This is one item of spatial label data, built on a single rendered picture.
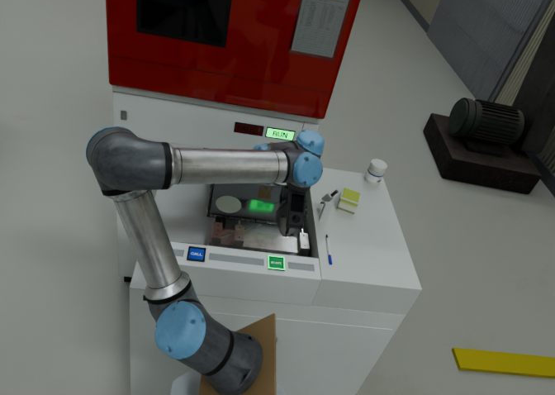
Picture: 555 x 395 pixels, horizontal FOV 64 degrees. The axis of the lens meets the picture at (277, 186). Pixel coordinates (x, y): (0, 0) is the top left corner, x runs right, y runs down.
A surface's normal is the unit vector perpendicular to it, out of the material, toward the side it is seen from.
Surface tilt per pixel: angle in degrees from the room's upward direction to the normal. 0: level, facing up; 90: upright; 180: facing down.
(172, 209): 0
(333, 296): 90
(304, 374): 90
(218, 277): 90
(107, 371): 0
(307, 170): 64
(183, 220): 0
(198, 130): 90
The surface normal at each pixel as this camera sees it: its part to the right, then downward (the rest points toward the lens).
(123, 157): -0.04, -0.14
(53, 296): 0.20, -0.76
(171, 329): -0.55, -0.58
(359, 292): 0.03, 0.63
